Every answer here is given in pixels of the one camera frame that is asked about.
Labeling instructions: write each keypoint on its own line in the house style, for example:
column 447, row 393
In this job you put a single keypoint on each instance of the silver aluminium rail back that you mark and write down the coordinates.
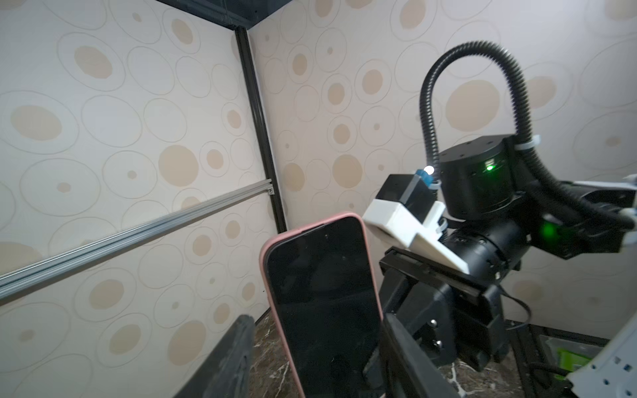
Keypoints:
column 53, row 269

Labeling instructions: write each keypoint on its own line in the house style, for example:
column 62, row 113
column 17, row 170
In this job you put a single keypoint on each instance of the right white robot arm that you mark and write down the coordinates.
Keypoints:
column 452, row 244

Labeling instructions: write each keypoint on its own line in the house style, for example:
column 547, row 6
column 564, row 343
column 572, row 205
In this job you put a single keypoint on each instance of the black corner frame post right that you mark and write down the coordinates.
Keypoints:
column 261, row 130

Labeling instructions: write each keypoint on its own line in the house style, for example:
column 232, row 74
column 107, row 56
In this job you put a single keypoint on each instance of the black smartphone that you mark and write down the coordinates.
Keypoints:
column 323, row 308

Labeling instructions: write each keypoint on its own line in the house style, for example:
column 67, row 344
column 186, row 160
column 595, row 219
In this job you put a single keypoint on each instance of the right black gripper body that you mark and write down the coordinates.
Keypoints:
column 450, row 315

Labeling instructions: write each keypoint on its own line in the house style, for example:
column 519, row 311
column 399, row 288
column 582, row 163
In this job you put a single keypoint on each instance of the pink phone case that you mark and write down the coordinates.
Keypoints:
column 278, row 239

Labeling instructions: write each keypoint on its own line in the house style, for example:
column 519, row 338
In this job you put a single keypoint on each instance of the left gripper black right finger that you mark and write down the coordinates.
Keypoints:
column 406, row 370

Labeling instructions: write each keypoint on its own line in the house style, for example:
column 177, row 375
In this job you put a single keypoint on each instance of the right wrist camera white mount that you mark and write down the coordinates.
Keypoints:
column 406, row 210

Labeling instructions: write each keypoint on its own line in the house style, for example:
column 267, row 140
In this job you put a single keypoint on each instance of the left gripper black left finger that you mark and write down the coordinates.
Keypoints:
column 226, row 371

